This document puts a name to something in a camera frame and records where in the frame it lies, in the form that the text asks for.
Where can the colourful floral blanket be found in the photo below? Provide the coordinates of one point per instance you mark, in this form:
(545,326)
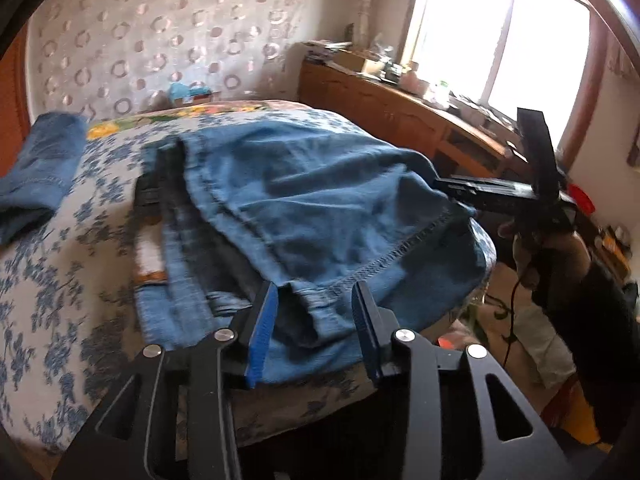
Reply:
(150,121)

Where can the window with wooden frame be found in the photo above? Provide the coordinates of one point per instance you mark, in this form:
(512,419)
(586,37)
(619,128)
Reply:
(490,30)

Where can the blue floral white bedsheet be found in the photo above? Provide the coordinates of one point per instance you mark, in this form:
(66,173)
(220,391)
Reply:
(60,320)

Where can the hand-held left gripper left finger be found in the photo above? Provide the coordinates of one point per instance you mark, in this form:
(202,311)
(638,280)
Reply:
(262,335)

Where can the stack of papers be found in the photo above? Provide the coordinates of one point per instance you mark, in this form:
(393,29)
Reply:
(325,50)

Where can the wrapped air conditioner pipe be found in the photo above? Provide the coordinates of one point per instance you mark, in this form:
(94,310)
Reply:
(367,5)

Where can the dark blue denim pants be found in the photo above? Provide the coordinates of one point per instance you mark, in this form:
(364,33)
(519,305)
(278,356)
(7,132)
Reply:
(40,175)

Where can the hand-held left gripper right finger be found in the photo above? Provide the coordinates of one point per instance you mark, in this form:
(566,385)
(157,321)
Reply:
(364,330)

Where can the person's right forearm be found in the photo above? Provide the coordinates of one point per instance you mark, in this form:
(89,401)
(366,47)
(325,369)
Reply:
(605,340)

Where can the long wooden cabinet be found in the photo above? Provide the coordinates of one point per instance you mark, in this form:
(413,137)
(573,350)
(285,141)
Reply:
(390,110)

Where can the cardboard box with blue cloth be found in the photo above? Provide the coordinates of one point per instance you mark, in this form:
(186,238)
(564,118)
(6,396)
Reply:
(189,94)

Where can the brown wooden wardrobe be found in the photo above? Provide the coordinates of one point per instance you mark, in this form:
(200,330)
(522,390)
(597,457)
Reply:
(15,100)

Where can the red object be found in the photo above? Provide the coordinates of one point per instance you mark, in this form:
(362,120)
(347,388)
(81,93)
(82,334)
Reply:
(582,199)

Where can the person's right hand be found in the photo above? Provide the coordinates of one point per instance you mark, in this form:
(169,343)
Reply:
(562,255)

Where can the light blue denim pants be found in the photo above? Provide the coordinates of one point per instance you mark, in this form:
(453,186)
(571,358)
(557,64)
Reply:
(310,195)

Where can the open cardboard box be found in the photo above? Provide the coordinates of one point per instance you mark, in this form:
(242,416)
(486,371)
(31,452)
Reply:
(357,61)

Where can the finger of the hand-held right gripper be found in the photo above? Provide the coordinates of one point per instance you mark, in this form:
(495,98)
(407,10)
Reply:
(457,190)

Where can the clear plastic bottle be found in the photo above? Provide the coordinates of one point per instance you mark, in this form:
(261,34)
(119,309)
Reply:
(442,92)

